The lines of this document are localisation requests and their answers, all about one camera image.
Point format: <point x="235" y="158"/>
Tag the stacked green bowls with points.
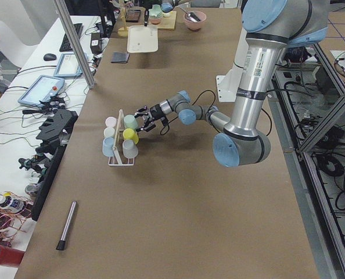
<point x="155" y="14"/>

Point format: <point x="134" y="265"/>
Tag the grey cup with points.
<point x="130" y="150"/>

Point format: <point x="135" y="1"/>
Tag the far teach pendant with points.
<point x="68" y="66"/>

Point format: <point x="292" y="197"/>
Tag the black slotted stand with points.
<point x="53" y="126"/>

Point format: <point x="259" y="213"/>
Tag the green cup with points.
<point x="130" y="122"/>

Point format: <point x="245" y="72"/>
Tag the wooden cutting board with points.
<point x="167" y="23"/>

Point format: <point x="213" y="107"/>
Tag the aluminium frame post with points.
<point x="69" y="30"/>

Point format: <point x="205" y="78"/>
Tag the cream cup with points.
<point x="109" y="132"/>

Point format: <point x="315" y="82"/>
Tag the white wire cup rack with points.
<point x="118" y="160"/>

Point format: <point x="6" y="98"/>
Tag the cream rabbit tray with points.
<point x="142" y="39"/>

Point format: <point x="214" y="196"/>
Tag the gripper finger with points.
<point x="148" y="124"/>
<point x="146" y="17"/>
<point x="142" y="112"/>

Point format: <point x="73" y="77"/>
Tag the grey folded cloth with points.
<point x="120" y="57"/>

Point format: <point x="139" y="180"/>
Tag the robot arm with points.
<point x="166" y="6"/>
<point x="271" y="27"/>

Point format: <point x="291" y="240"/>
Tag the pink bowl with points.
<point x="194" y="24"/>

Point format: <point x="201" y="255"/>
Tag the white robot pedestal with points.
<point x="227" y="85"/>

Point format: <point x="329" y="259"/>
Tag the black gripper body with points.
<point x="154" y="112"/>

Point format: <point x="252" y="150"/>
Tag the red cylinder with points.
<point x="10" y="257"/>

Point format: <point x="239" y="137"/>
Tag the black computer mouse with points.
<point x="49" y="57"/>

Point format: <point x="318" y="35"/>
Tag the pink cup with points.
<point x="111" y="121"/>

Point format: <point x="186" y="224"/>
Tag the near teach pendant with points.
<point x="42" y="90"/>

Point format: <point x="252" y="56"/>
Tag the dark wooden box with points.
<point x="133" y="16"/>

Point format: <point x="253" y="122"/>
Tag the blue cup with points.
<point x="107" y="147"/>

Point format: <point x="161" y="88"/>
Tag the teach pendant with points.
<point x="68" y="66"/>
<point x="42" y="90"/>

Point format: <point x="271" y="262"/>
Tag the wooden mug tree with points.
<point x="123" y="7"/>

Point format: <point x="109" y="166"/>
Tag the yellow cup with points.
<point x="130" y="134"/>

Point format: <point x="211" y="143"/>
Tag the metal scoop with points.
<point x="190" y="15"/>

